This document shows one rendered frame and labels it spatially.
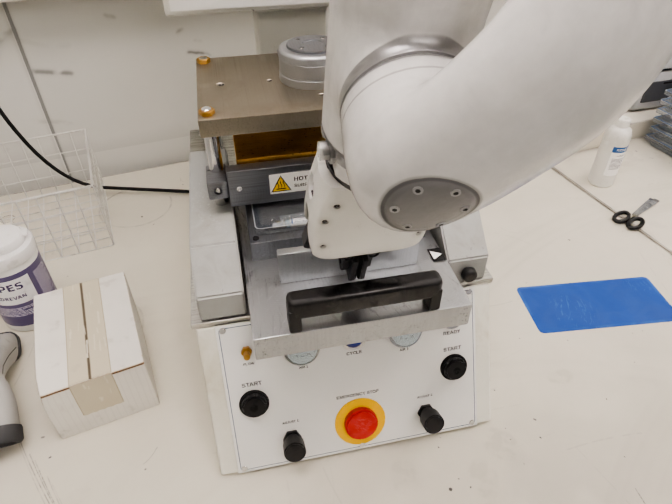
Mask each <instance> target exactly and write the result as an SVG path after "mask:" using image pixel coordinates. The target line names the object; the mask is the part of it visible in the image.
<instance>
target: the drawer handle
mask: <svg viewBox="0 0 672 504"><path fill-rule="evenodd" d="M442 284H443V281H442V277H441V276H440V274H439V272H437V271H436V270H430V271H423V272H416V273H410V274H403V275H397V276H390V277H383V278H377V279H370V280H363V281H357V282H350V283H343V284H337V285H330V286H323V287H317V288H310V289H304V290H297V291H291V292H288V293H287V295H286V310H287V320H288V325H289V330H290V332H291V333H296V332H301V331H302V319H303V318H309V317H316V316H322V315H328V314H334V313H341V312H347V311H353V310H359V309H366V308H372V307H378V306H384V305H391V304H397V303H403V302H410V301H416V300H422V299H424V301H425V303H426V305H427V307H428V310H436V309H439V308H440V303H441V298H442V292H443V289H442Z"/></svg>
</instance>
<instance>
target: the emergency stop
mask: <svg viewBox="0 0 672 504"><path fill-rule="evenodd" d="M344 426H345V430H346V432H347V434H348V435H349V436H350V437H352V438H354V439H365V438H368V437H369V436H371V435H372V434H373V433H374V432H375V431H376V429H377V426H378V419H377V416H376V414H375V413H374V411H373V410H371V409H370V408H367V407H358V408H355V409H353V410H351V411H350V412H349V413H348V414H347V416H346V418H345V421H344Z"/></svg>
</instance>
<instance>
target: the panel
mask: <svg viewBox="0 0 672 504"><path fill-rule="evenodd" d="M463 289H464V291H465V293H466V294H467V296H468V298H469V299H470V301H471V303H472V308H471V312H470V317H469V321H468V324H465V325H459V326H453V327H448V328H442V329H436V330H430V331H424V332H422V335H421V337H420V339H419V340H418V341H417V342H416V343H415V344H414V345H412V346H410V347H406V348H401V347H397V346H395V345H394V344H393V343H392V342H391V341H390V340H389V338H383V339H377V340H371V341H365V342H362V344H361V345H360V346H358V347H356V348H350V347H348V346H346V345H342V346H336V347H330V348H324V349H320V351H319V354H318V356H317V358H316V359H315V360H314V361H313V362H311V363H309V364H307V365H303V366H298V365H294V364H292V363H290V362H289V361H288V360H287V359H286V358H285V356H284V355H283V356H277V357H272V358H266V359H260V360H256V356H255V350H254V344H253V336H252V328H251V321H245V322H239V323H232V324H226V325H220V326H214V329H215V335H216V341H217V347H218V353H219V359H220V365H221V371H222V377H223V383H224V389H225V395H226V401H227V408H228V414H229V420H230V426H231V432H232V438H233V444H234V450H235V456H236V462H237V468H238V473H244V472H249V471H254V470H259V469H263V468H268V467H273V466H278V465H283V464H288V463H293V462H290V461H288V460H287V459H286V458H285V456H284V451H283V439H284V436H285V434H286V432H287V431H293V430H297V431H298V432H299V434H300V435H301V436H302V438H303V440H304V443H305V447H306V455H305V457H304V458H303V459H302V460H307V459H312V458H317V457H322V456H327V455H332V454H337V453H341V452H346V451H351V450H356V449H361V448H366V447H371V446H376V445H380V444H385V443H390V442H395V441H400V440H405V439H410V438H415V437H419V436H424V435H429V434H430V433H428V432H427V431H426V430H425V429H424V427H423V426H422V424H421V422H420V416H419V415H418V414H417V413H418V411H419V409H420V407H421V405H426V404H430V405H431V406H432V408H434V409H436V410H437V411H438V412H439V413H440V415H441V416H442V418H443V419H444V427H443V428H442V430H441V431H440V432H444V431H449V430H454V429H458V428H463V427H468V426H473V425H477V385H476V336H475V287H474V285H473V286H467V287H463ZM453 357H459V358H461V359H462V360H464V362H465V363H466V366H467V369H466V372H465V374H464V375H463V376H462V377H461V378H459V379H457V380H451V379H449V378H448V377H447V376H446V375H445V374H444V371H443V367H444V364H445V363H446V361H447V360H449V359H450V358H453ZM253 393H258V394H261V395H262V396H264V397H265V399H266V401H267V409H266V411H265V412H264V413H263V414H262V415H261V416H259V417H255V418H252V417H248V416H246V415H245V414H244V413H243V411H242V402H243V400H244V398H245V397H246V396H248V395H250V394H253ZM358 407H367V408H370V409H371V410H373V411H374V413H375V414H376V416H377V419H378V426H377V429H376V431H375V432H374V433H373V434H372V435H371V436H369V437H368V438H365V439H354V438H352V437H350V436H349V435H348V434H347V432H346V430H345V426H344V421H345V418H346V416H347V414H348V413H349V412H350V411H351V410H353V409H355V408H358ZM302 460H300V461H302Z"/></svg>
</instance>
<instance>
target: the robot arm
mask: <svg viewBox="0 0 672 504"><path fill-rule="evenodd" d="M492 3H493V0H330V3H329V18H328V34H327V49H326V64H325V79H324V95H323V110H322V123H321V133H322V137H323V138H325V139H326V141H318V142H317V153H316V156H315V158H314V161H313V164H312V167H311V170H310V174H309V178H308V182H307V188H306V194H305V201H304V216H305V218H306V219H307V220H308V222H307V224H306V226H305V229H304V231H303V233H302V235H301V237H302V241H303V246H304V248H311V251H312V254H313V255H314V256H316V257H318V258H323V259H335V258H338V260H339V265H340V269H341V270H346V272H347V276H348V280H349V281H352V280H354V279H356V276H357V278H358V279H364V278H365V274H366V270H367V267H368V266H370V265H371V262H372V258H373V257H376V256H378V255H379V253H380V252H386V251H392V250H398V249H404V248H408V247H411V246H414V245H416V244H417V243H418V242H420V240H421V239H422V238H423V236H424V234H425V231H426V230H430V229H434V228H437V227H441V226H444V225H447V224H450V223H453V222H455V221H457V220H460V219H462V218H464V217H466V216H468V215H470V214H472V213H474V212H476V211H478V210H480V209H482V208H484V207H486V206H488V205H490V204H492V203H494V202H496V201H498V200H499V199H501V198H503V197H504V196H506V195H508V194H510V193H511V192H513V191H515V190H517V189H518V188H520V187H522V186H523V185H525V184H527V183H528V182H530V181H532V180H533V179H535V178H536V177H538V176H540V175H541V174H543V173H544V172H546V171H548V170H549V169H551V168H553V167H554V166H556V165H557V164H559V163H561V162H562V161H564V160H565V159H567V158H568V157H570V156H571V155H573V154H574V153H576V152H577V151H579V150H580V149H581V148H583V147H584V146H586V145H587V144H589V143H590V142H592V141H593V140H594V139H596V138H597V137H598V136H599V135H601V134H602V133H603V132H604V131H606V130H607V129H608V128H609V127H610V126H611V125H613V124H614V123H615V122H616V121H617V120H618V119H619V118H620V117H621V116H622V115H623V114H624V113H625V112H626V111H627V110H628V109H629V108H630V107H631V106H632V105H633V104H634V103H635V102H636V101H637V100H638V99H639V98H640V97H641V96H642V95H643V94H644V92H645V91H646V90H647V89H648V88H649V86H650V85H651V84H652V83H653V82H654V80H655V79H656V78H657V77H658V75H659V74H660V73H661V71H662V70H663V68H664V67H665V66H666V64H667V63H668V62H669V60H670V59H671V57H672V0H508V1H507V2H506V3H505V4H504V6H503V7H502V8H501V9H500V11H499V12H498V13H497V14H496V15H495V17H494V18H493V19H492V20H491V21H490V22H489V23H488V24H487V25H486V27H485V28H484V26H485V23H486V20H487V17H488V14H489V11H490V9H491V6H492Z"/></svg>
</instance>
